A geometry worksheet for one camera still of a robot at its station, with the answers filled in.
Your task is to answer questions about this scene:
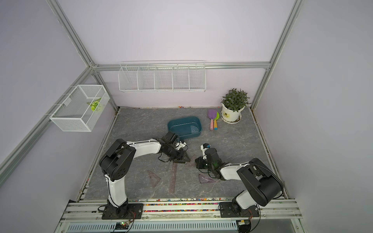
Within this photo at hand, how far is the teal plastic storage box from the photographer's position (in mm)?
→ 1064

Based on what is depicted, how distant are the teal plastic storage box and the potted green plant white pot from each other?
210 millimetres

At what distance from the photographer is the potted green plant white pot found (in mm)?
1007
